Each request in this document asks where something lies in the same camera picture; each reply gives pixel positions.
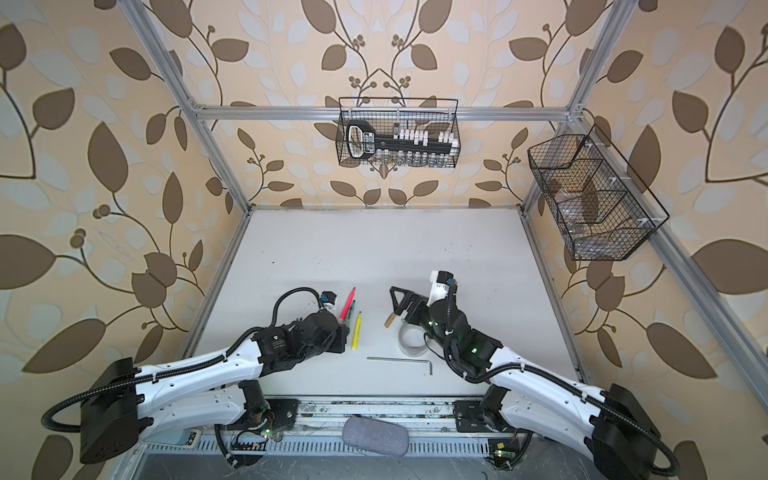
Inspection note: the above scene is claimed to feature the grey remote device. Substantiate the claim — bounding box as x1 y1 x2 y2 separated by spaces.
156 428 203 449

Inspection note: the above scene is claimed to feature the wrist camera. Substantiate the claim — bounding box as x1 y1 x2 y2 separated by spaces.
321 291 337 305
427 270 454 306

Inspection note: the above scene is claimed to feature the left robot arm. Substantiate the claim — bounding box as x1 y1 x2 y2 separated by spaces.
41 288 349 465

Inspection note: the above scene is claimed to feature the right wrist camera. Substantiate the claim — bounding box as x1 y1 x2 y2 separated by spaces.
427 270 454 306

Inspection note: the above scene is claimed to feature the clear tape roll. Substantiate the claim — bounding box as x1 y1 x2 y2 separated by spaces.
398 323 428 358

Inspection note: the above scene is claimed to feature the pink highlighter pen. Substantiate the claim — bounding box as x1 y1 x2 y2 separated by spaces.
339 287 356 322

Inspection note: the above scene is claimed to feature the yellow highlighter pen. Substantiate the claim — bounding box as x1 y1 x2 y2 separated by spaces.
351 311 363 350

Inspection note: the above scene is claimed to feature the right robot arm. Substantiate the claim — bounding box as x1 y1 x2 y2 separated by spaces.
390 279 681 479

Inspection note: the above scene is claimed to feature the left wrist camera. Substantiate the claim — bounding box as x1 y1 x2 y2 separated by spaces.
321 291 337 305

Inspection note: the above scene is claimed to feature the wire basket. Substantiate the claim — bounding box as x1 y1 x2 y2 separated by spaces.
527 125 670 261
335 95 461 169

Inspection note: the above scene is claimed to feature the back wire basket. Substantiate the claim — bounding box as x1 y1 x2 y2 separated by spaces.
335 95 461 169

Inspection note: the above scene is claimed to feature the teal highlighter pen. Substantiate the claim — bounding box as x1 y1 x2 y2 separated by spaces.
345 300 356 322

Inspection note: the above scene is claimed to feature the right wire basket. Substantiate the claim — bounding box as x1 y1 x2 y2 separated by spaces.
527 125 670 261

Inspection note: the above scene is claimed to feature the metal hex key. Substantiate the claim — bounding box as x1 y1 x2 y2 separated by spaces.
367 356 434 376

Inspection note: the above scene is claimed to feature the black socket holder tool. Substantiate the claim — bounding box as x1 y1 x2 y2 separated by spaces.
336 120 461 162

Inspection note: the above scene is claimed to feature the grey fabric pouch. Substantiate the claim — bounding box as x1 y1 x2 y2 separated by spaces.
342 416 410 457

